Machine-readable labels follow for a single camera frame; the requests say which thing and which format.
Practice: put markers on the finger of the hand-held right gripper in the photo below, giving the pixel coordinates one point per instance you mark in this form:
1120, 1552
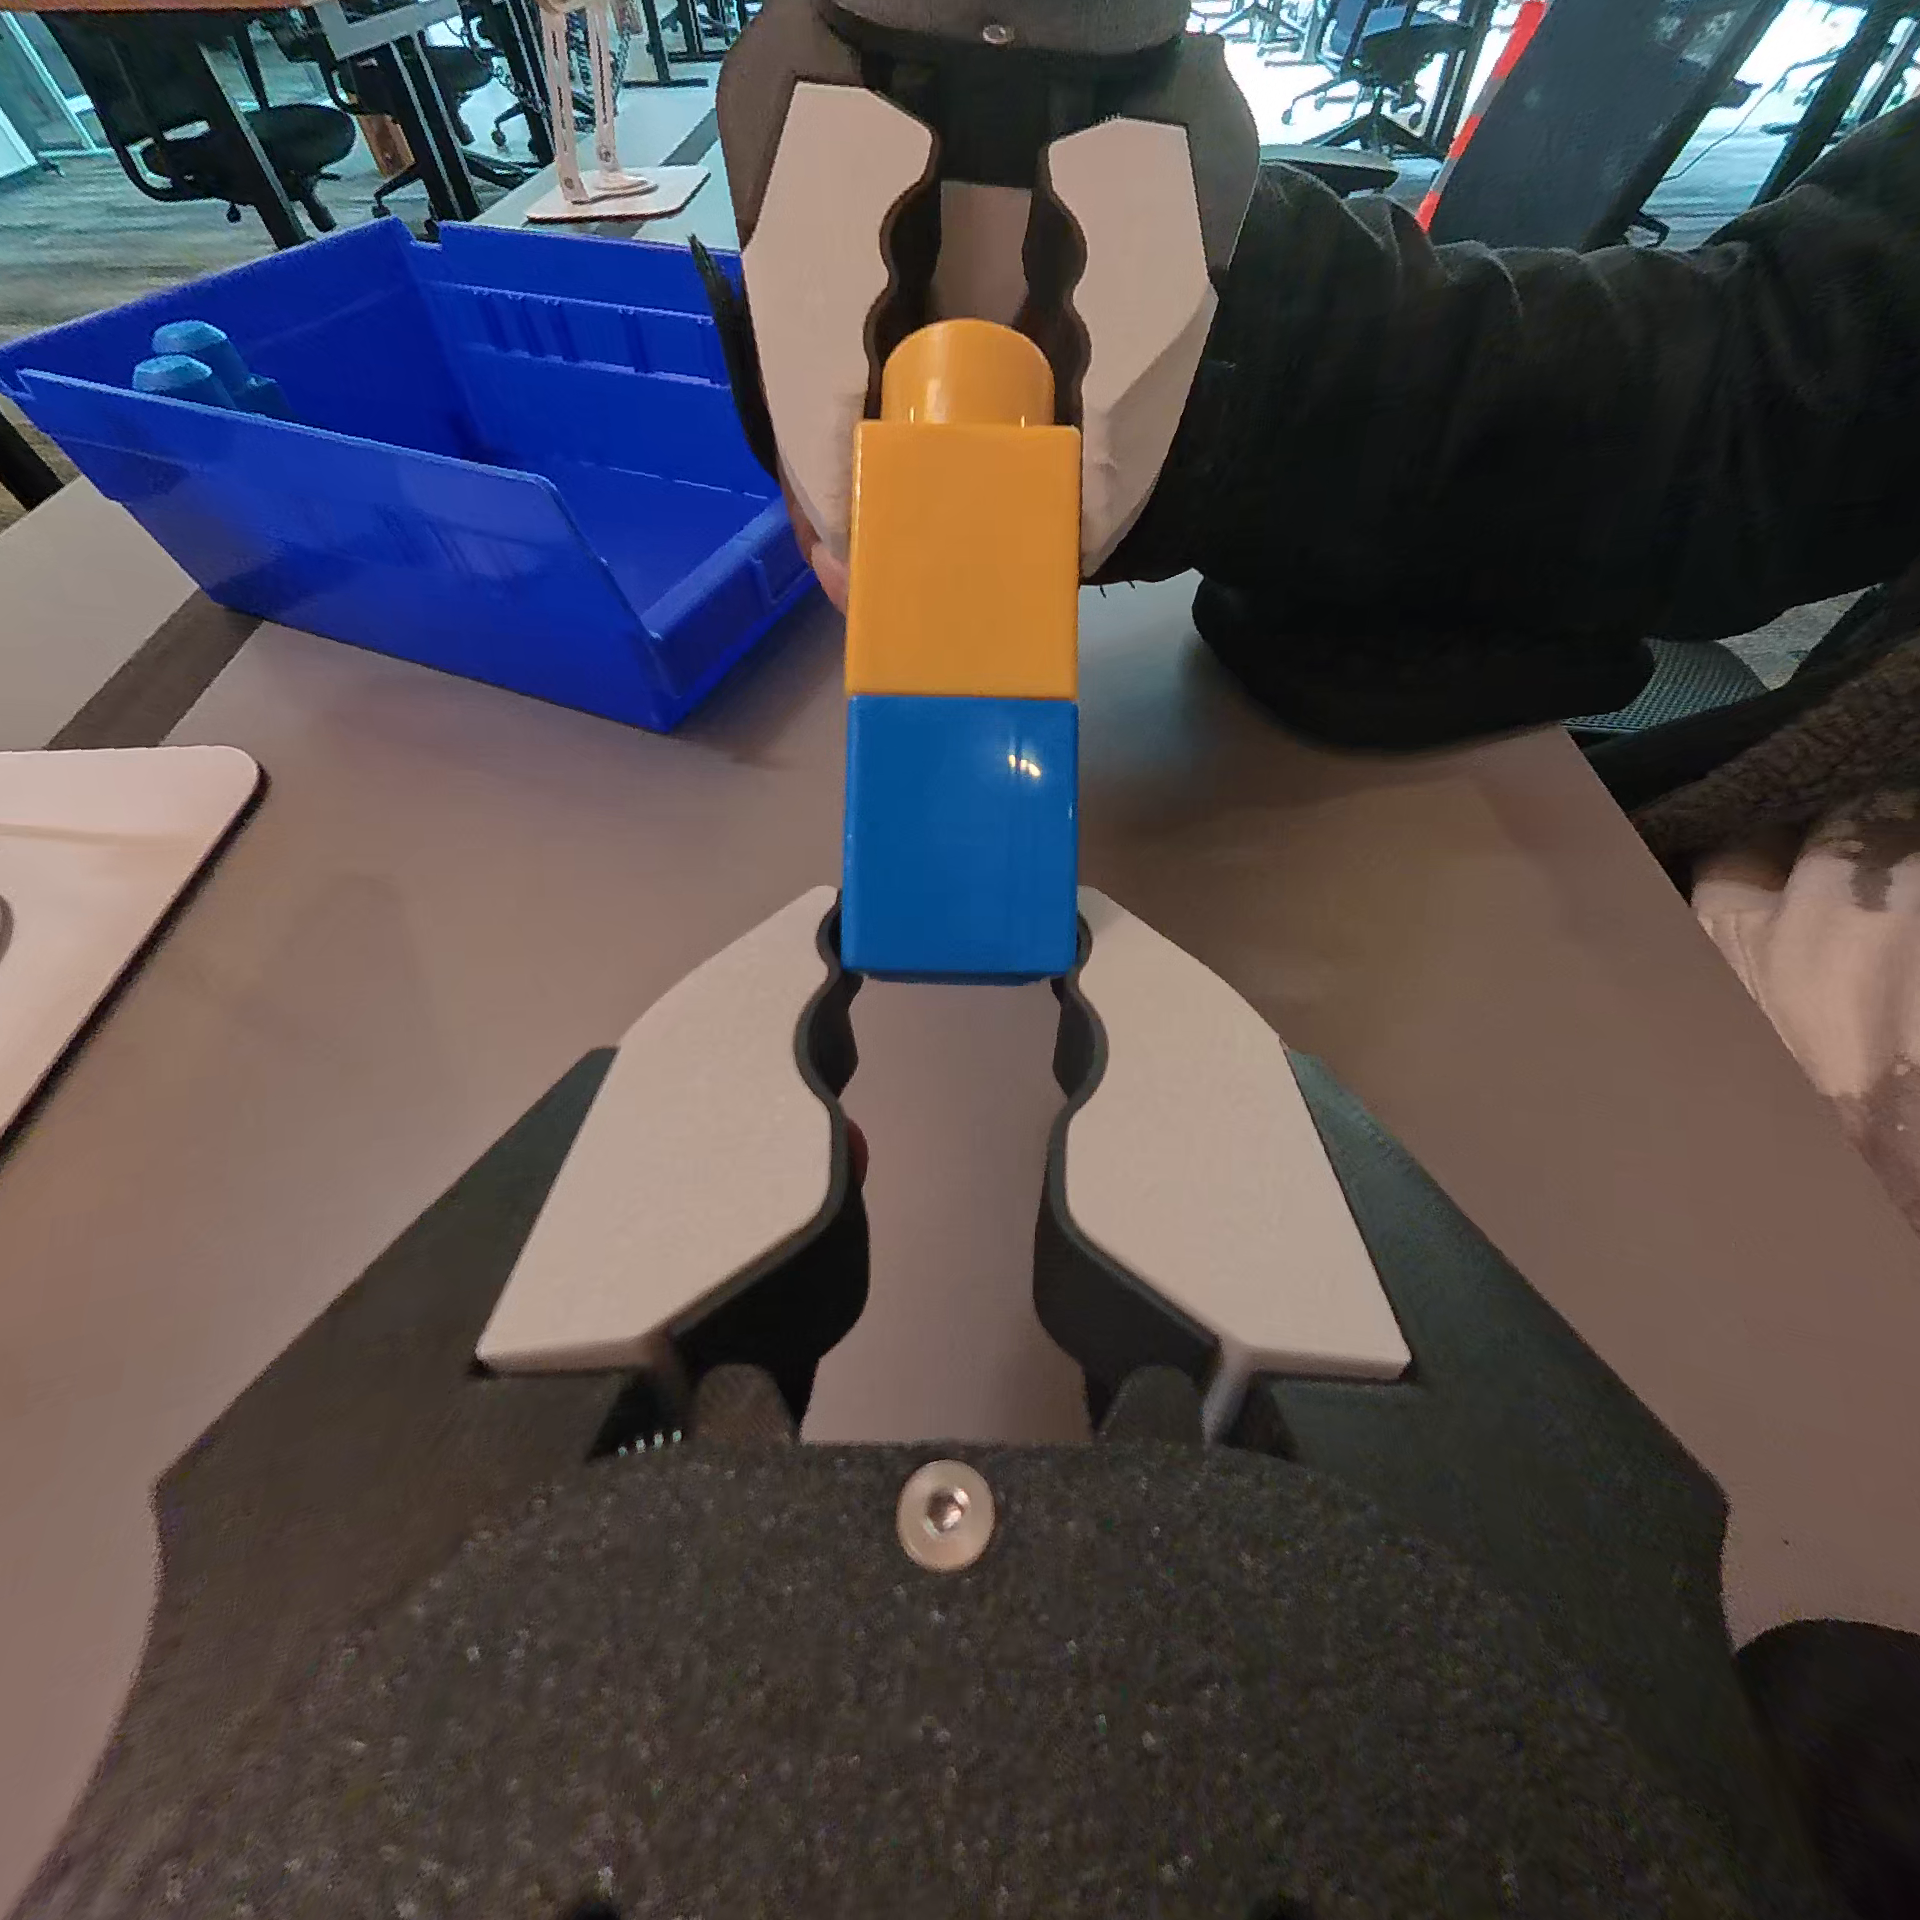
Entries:
810, 271
1141, 300

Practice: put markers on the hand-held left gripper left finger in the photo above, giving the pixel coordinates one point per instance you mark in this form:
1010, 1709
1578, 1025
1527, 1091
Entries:
675, 1184

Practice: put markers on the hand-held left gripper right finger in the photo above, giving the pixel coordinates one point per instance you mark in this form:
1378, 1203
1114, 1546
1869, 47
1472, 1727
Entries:
1214, 1184

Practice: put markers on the yellow one-stud mega block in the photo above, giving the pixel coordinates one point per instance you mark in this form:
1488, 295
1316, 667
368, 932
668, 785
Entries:
960, 569

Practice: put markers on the blue two-stud mega block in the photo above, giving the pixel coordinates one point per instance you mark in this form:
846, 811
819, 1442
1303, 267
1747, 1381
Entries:
960, 839
172, 381

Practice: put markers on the blue plastic bin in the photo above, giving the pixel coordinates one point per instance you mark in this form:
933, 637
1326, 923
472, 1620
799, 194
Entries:
375, 556

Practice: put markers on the person's right forearm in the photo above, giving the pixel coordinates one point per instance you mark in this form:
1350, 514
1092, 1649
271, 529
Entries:
1500, 451

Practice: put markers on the person's right hand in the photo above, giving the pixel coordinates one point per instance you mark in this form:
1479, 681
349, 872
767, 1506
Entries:
826, 563

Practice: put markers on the wooden document stand white base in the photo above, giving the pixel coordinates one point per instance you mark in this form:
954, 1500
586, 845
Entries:
616, 194
107, 869

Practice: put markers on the orange traffic cone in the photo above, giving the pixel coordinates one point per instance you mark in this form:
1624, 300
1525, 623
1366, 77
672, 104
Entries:
1524, 31

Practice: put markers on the person's pale garment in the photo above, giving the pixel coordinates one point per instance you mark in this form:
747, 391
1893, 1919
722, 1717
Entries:
1829, 973

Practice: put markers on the person's dark fleece jacket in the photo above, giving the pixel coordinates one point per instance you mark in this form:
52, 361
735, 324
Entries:
1799, 751

